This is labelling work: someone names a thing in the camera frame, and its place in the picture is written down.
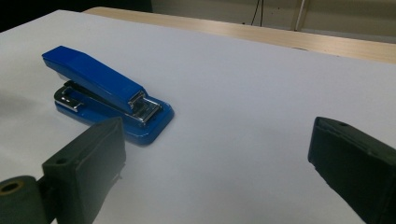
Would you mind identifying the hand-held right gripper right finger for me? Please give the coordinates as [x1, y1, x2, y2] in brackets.
[307, 116, 396, 224]

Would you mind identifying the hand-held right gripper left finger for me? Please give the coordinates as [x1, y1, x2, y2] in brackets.
[41, 117, 127, 224]

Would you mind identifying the blue stapler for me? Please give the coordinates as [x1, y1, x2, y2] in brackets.
[41, 45, 176, 147]

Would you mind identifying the white table sheet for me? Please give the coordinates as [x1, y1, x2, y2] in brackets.
[0, 8, 396, 224]

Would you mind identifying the dark curtain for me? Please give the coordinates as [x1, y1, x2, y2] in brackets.
[0, 0, 153, 34]

